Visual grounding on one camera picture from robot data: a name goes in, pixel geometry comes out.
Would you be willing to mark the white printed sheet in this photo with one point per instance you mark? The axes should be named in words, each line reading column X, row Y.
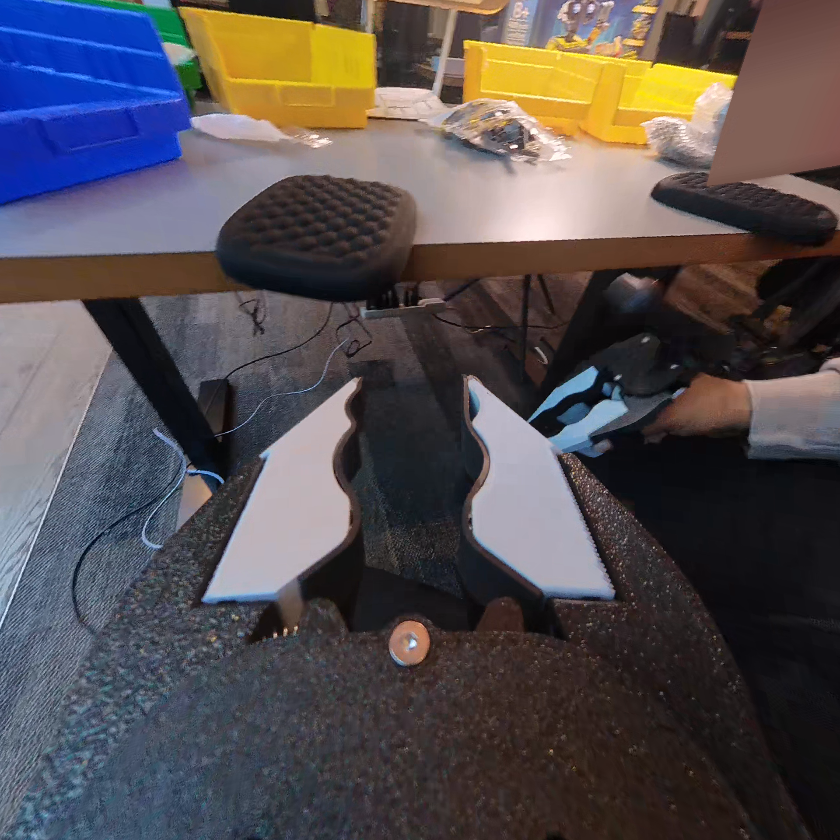
column 406, row 104

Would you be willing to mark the clear bag of bricks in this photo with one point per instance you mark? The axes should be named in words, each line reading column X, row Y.
column 504, row 131

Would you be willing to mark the blue storage bin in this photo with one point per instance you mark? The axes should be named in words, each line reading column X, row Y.
column 78, row 104

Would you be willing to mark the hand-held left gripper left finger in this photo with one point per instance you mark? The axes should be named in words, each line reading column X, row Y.
column 283, row 525

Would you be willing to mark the printed toy box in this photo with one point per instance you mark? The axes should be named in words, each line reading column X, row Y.
column 585, row 26

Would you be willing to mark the beige booklet stand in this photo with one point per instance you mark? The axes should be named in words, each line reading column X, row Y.
column 790, row 93

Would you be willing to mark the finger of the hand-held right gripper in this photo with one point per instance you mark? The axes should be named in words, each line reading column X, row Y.
column 610, row 421
column 571, row 394

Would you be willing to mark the person's right hand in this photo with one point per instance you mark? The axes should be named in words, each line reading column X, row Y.
column 703, row 407

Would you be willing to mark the black wrist rest pad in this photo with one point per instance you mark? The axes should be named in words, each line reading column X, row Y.
column 749, row 208

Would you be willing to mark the person's legs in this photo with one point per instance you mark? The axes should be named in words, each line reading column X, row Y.
column 762, row 590

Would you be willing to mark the clear plastic bag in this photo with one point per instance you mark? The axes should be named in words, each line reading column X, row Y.
column 681, row 131

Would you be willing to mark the wooden side table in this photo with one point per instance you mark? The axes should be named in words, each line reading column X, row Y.
column 446, row 53

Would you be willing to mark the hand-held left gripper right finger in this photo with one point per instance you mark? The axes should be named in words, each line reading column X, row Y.
column 538, row 525

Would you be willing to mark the yellow storage bin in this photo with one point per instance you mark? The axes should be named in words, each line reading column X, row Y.
column 283, row 71

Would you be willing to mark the yellow bin with bricks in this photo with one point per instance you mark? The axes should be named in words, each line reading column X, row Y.
column 669, row 99
column 532, row 86

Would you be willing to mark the green storage bin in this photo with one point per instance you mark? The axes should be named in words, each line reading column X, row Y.
column 177, row 32

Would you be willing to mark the person's right forearm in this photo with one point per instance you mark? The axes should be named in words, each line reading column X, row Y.
column 801, row 414

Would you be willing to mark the power strip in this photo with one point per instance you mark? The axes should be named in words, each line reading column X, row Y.
column 402, row 309

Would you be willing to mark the small clear bag white label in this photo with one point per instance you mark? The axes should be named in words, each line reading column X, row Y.
column 241, row 126

